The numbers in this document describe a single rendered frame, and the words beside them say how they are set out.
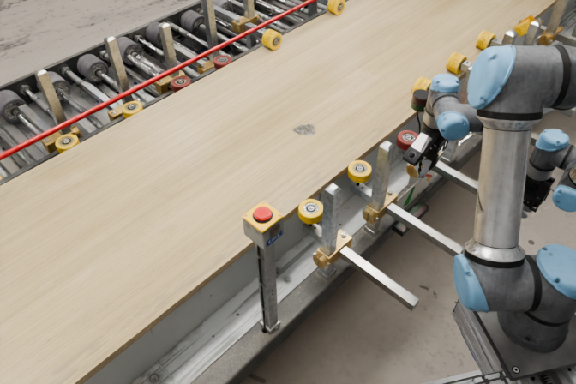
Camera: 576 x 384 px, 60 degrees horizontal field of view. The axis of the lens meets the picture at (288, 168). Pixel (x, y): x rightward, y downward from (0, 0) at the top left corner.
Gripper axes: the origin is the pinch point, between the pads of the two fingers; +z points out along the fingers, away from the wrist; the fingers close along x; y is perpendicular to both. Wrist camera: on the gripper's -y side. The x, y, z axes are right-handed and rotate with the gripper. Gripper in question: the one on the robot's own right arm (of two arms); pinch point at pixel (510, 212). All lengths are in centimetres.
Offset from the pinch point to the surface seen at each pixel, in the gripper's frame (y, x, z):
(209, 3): -141, -9, -30
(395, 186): -44.1, 1.3, 20.6
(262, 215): -33, -81, -41
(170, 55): -141, -33, -15
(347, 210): -50, -22, 21
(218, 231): -60, -76, -7
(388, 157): -32, -30, -25
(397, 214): -27.1, -26.5, 0.6
